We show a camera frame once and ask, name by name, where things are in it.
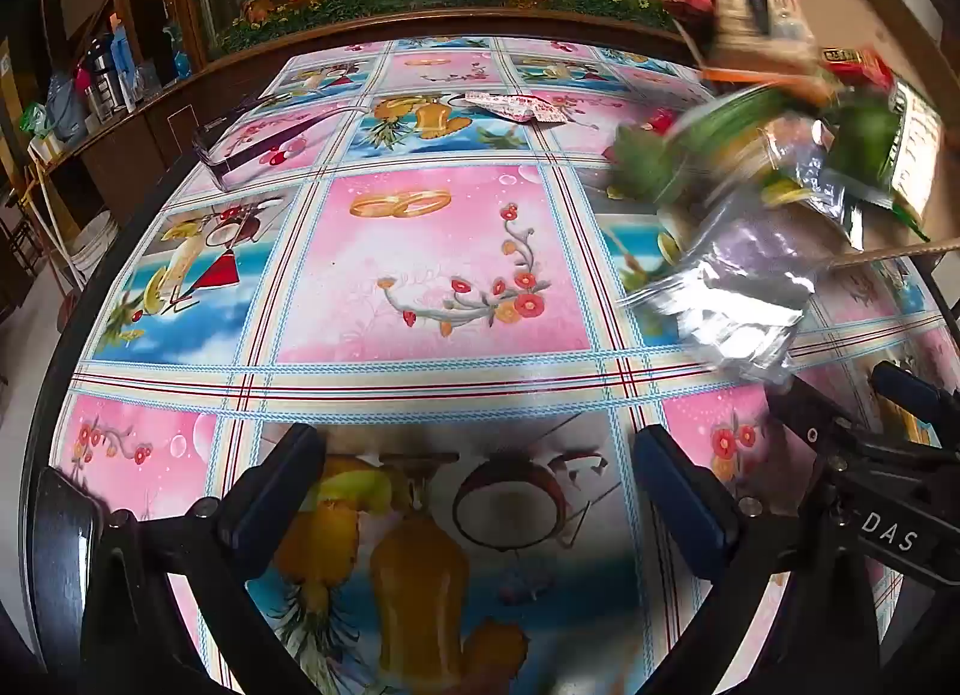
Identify steel thermos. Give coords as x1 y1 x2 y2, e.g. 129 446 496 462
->
86 54 128 119

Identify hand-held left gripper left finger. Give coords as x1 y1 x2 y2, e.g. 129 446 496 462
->
79 423 331 695

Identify black rectangular object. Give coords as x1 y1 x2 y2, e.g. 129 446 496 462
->
30 466 113 673

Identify printed plastic tablecloth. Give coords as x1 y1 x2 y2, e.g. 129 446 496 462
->
45 35 953 695

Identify clear silver packet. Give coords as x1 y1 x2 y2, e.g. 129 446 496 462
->
765 118 848 216

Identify wooden cabinet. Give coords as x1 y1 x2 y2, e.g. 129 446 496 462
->
34 0 698 231

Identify orange cracker packet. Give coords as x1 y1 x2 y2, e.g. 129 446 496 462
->
705 0 822 67

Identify blue box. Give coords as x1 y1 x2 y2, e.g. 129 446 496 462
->
112 28 143 97

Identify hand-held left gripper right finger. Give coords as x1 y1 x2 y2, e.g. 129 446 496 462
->
634 425 901 695

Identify white bucket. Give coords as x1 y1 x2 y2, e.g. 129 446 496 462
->
67 211 121 276

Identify white green snack packet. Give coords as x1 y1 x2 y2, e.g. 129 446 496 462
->
889 80 946 216

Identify blue plastic bag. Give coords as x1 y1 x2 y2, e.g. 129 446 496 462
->
45 73 87 142

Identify silver foil packet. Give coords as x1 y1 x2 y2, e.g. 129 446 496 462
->
622 200 818 381

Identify purple eyeglasses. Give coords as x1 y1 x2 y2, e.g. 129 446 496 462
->
191 99 368 190

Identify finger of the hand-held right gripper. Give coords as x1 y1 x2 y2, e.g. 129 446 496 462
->
870 361 960 445
765 372 863 460

